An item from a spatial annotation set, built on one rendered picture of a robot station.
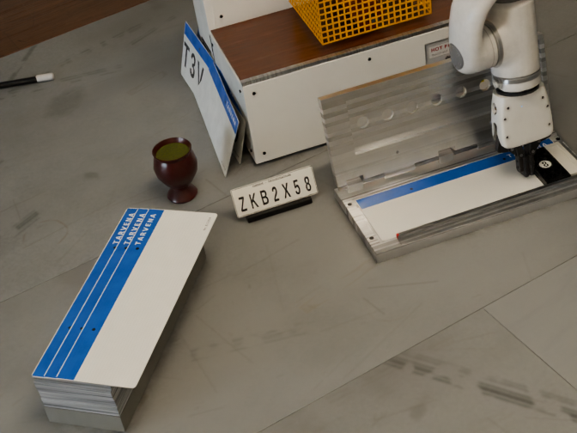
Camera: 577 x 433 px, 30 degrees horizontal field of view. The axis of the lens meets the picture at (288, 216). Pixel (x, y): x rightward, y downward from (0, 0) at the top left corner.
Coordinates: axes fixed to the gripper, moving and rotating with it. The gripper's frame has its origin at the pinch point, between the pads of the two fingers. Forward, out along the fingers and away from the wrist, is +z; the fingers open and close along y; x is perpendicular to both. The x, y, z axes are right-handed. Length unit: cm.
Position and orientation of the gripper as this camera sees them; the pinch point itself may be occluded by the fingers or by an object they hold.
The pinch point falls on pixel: (525, 163)
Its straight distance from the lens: 200.6
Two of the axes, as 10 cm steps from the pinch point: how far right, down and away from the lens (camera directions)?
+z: 1.9, 8.7, 4.6
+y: 9.4, -3.0, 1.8
